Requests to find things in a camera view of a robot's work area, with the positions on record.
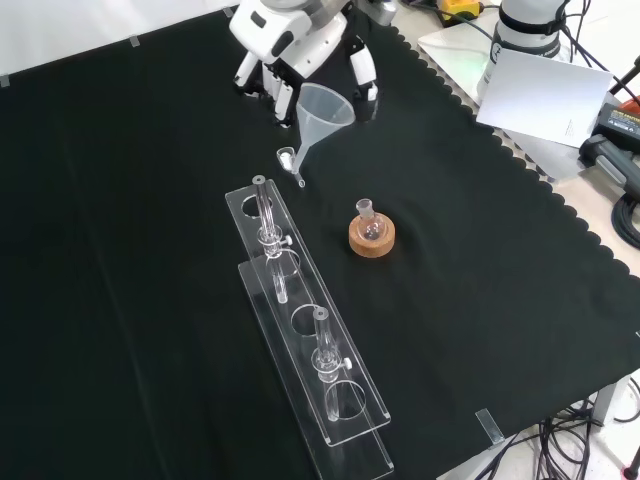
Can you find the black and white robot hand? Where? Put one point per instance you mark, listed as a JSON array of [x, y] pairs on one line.
[[285, 35]]

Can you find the translucent plastic funnel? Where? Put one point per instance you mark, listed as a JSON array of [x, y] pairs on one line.
[[322, 117]]

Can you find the clear acrylic funnel stand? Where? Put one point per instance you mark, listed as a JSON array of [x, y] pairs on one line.
[[320, 400]]

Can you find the clear tape strip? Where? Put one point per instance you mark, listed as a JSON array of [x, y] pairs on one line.
[[4, 81], [490, 426], [228, 11], [135, 41]]

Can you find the pale board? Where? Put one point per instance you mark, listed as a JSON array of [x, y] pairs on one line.
[[455, 55]]

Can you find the yellow stop button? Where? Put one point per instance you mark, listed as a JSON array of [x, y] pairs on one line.
[[460, 7]]

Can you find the glass round-bottom flask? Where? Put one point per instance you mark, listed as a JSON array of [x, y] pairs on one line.
[[371, 227]]

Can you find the black cloth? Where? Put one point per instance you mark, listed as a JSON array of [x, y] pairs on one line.
[[150, 250]]

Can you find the white card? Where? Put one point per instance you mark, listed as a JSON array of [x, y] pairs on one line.
[[545, 95]]

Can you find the black tripod pole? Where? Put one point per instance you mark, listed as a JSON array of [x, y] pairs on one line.
[[625, 80]]

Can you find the black and orange power adapter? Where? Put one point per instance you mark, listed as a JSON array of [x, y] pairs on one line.
[[620, 122]]

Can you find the grey table leg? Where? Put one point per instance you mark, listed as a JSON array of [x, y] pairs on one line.
[[604, 405]]

